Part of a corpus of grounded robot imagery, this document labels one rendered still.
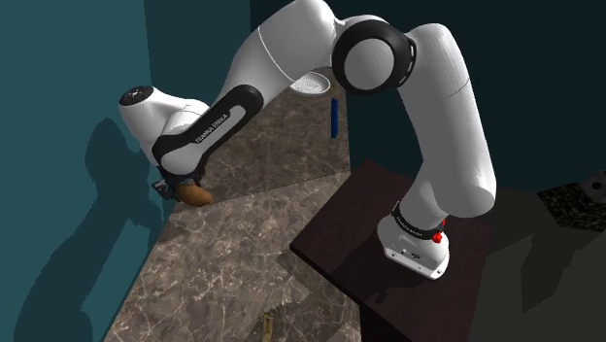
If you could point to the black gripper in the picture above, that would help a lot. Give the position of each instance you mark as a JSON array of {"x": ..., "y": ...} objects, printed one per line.
[{"x": 166, "y": 186}]

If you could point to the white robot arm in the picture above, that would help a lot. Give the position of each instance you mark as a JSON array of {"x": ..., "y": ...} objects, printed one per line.
[{"x": 440, "y": 123}]

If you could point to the brown potato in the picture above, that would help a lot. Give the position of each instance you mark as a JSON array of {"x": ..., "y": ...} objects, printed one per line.
[{"x": 196, "y": 195}]

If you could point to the yellow-brown thin utensil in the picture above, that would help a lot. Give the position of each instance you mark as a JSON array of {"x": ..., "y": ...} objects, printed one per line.
[{"x": 268, "y": 326}]

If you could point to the blue pen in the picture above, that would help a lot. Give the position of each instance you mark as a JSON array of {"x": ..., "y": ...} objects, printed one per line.
[{"x": 334, "y": 118}]

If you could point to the dark brown robot stand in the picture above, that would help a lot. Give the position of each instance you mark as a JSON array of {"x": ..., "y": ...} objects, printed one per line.
[{"x": 345, "y": 237}]

